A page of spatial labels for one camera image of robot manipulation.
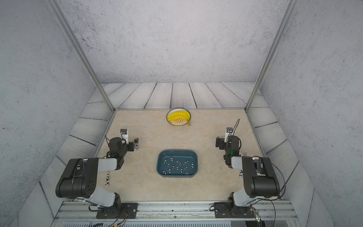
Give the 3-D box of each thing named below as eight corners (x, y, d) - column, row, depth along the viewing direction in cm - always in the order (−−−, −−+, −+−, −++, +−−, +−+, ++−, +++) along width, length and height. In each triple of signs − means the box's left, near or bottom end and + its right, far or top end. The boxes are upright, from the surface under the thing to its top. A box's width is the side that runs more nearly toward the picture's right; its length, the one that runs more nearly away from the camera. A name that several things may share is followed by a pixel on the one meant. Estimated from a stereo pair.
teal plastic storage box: (155, 177, 86) (154, 174, 82) (159, 153, 97) (158, 149, 93) (198, 177, 86) (199, 174, 82) (197, 153, 97) (197, 149, 93)
